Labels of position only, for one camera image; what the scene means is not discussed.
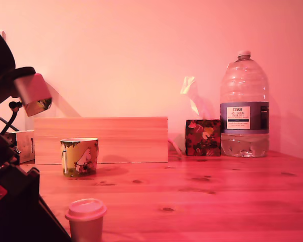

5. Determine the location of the white cable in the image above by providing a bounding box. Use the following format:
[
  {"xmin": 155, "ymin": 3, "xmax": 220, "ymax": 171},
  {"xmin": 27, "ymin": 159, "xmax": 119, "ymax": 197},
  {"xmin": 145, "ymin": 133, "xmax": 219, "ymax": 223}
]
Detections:
[{"xmin": 167, "ymin": 138, "xmax": 184, "ymax": 157}]

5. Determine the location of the large clear water bottle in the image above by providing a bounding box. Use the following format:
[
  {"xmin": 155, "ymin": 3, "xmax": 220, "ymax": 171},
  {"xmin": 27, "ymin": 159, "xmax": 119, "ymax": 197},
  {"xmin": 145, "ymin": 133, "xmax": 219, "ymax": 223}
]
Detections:
[{"xmin": 220, "ymin": 49, "xmax": 270, "ymax": 158}]

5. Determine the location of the long wooden box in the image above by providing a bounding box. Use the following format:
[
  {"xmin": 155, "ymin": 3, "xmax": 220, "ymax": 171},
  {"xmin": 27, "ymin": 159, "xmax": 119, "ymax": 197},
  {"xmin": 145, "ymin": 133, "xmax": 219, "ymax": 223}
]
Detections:
[{"xmin": 34, "ymin": 116, "xmax": 169, "ymax": 165}]

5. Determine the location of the white lidded paper cup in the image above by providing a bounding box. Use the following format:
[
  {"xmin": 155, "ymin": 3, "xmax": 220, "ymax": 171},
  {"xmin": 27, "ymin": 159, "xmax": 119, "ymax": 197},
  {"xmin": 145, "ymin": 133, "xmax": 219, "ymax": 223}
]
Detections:
[{"xmin": 64, "ymin": 198, "xmax": 108, "ymax": 242}]

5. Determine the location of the white tissue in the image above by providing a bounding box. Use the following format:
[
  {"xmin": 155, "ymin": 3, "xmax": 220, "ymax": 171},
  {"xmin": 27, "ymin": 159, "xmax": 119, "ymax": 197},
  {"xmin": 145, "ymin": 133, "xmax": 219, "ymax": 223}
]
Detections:
[{"xmin": 180, "ymin": 76, "xmax": 206, "ymax": 120}]

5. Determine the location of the yellow cartoon print mug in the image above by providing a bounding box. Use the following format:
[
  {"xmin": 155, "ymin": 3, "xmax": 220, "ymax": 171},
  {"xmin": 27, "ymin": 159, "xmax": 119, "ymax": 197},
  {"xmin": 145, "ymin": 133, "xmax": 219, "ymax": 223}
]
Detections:
[{"xmin": 60, "ymin": 137, "xmax": 100, "ymax": 178}]

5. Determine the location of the floral tissue box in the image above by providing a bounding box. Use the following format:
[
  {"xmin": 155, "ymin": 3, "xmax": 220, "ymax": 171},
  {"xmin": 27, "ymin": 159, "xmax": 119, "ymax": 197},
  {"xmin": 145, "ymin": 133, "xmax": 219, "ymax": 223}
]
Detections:
[{"xmin": 185, "ymin": 118, "xmax": 222, "ymax": 157}]

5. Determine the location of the small pale cardboard box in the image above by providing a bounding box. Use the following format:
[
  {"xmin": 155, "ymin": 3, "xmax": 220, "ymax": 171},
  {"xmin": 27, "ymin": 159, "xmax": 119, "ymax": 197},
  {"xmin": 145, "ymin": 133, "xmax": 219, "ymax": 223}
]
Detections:
[{"xmin": 14, "ymin": 129, "xmax": 36, "ymax": 164}]

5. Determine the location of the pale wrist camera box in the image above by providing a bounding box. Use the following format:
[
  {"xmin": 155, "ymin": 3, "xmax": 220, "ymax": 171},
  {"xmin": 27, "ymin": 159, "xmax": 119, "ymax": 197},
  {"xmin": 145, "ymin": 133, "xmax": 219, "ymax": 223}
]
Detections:
[{"xmin": 11, "ymin": 67, "xmax": 53, "ymax": 117}]

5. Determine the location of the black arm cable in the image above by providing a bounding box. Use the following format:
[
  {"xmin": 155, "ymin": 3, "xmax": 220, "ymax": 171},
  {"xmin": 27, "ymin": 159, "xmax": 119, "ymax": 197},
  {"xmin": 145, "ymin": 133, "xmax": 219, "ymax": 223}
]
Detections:
[{"xmin": 0, "ymin": 100, "xmax": 24, "ymax": 135}]

